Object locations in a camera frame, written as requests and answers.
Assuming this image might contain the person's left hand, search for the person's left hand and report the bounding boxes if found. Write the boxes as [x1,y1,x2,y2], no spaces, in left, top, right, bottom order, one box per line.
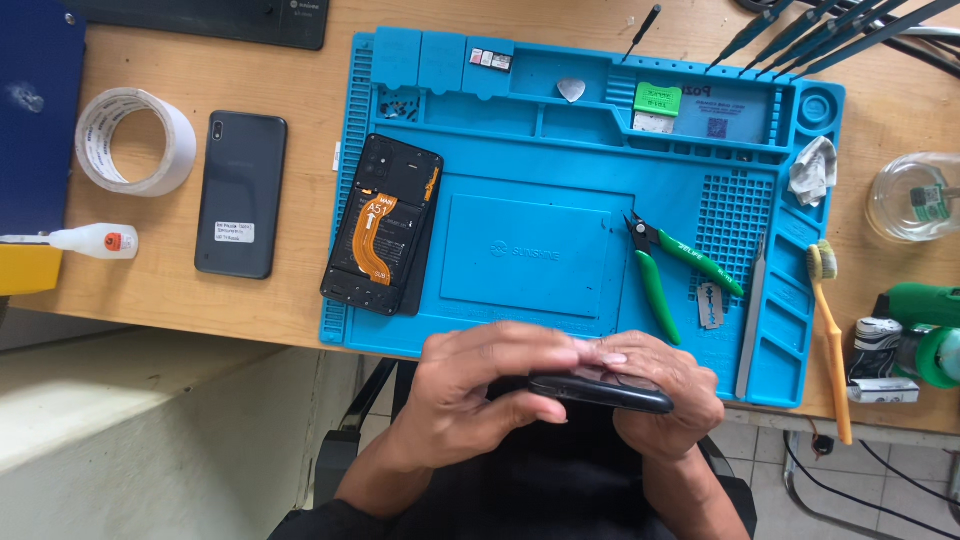
[392,321,594,472]

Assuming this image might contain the person's right hand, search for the person's right hand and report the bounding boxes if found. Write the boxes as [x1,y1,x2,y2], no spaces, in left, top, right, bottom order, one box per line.
[581,330,726,464]

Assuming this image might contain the black phone back cover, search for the black phone back cover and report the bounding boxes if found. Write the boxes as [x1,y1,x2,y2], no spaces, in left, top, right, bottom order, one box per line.
[527,364,675,415]

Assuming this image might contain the razor blade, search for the razor blade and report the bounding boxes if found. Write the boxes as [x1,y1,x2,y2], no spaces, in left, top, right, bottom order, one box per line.
[696,282,724,330]

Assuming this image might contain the silver tweezers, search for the silver tweezers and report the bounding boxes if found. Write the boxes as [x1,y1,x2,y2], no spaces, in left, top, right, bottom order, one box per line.
[735,232,768,401]

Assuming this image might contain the blue silicone repair mat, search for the blue silicone repair mat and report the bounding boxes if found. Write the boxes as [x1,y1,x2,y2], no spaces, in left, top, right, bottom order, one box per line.
[318,27,847,410]

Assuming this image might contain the orange toothbrush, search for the orange toothbrush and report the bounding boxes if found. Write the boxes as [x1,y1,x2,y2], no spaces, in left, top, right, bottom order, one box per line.
[806,240,855,447]

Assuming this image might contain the black white tube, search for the black white tube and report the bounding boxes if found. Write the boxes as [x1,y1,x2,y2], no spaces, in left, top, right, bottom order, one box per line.
[846,316,921,405]

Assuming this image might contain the green label pack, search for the green label pack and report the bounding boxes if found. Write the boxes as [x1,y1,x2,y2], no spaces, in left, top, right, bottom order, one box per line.
[631,81,684,135]

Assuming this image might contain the crumpled white tissue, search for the crumpled white tissue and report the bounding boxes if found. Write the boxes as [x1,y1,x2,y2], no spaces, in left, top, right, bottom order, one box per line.
[788,135,838,207]

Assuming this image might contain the opened black smartphone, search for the opened black smartphone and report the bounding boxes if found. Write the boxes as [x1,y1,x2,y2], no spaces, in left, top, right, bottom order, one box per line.
[320,133,445,318]

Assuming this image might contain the green heat gun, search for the green heat gun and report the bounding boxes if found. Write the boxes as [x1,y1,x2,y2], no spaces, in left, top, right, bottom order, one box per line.
[872,282,960,391]

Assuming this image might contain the glass jar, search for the glass jar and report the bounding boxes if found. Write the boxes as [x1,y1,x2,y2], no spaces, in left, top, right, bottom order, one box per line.
[866,152,960,244]

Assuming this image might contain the black screwdriver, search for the black screwdriver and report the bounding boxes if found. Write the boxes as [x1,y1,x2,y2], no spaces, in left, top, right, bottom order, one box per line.
[621,4,663,64]

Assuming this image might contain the sim card tray parts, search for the sim card tray parts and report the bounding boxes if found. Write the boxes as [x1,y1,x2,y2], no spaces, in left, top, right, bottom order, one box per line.
[469,48,513,73]

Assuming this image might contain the pile of small black screws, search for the pile of small black screws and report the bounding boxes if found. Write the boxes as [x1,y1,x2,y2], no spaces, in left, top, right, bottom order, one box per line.
[378,90,420,123]

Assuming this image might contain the row of blue screwdrivers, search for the row of blue screwdrivers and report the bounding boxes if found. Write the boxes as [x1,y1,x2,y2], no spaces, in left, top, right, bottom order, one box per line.
[706,0,960,79]

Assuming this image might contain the dark grey smartphone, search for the dark grey smartphone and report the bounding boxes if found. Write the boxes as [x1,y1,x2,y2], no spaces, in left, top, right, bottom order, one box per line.
[194,111,289,281]

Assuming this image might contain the white tape roll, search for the white tape roll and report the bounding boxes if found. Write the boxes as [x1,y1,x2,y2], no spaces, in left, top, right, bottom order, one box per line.
[75,87,198,198]

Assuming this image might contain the white glue bottle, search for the white glue bottle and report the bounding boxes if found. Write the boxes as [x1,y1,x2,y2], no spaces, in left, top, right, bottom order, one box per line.
[0,223,140,261]

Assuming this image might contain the yellow box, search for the yellow box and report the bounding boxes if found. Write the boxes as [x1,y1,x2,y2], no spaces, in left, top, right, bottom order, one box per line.
[0,243,64,297]

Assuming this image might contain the blue board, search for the blue board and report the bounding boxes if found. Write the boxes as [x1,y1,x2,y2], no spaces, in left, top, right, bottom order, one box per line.
[0,0,87,237]

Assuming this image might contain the green handled cutting pliers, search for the green handled cutting pliers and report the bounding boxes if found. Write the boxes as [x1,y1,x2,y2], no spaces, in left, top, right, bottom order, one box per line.
[623,210,746,347]

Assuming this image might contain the black cables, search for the black cables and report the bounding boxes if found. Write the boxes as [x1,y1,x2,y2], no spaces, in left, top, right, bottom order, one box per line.
[782,429,960,540]

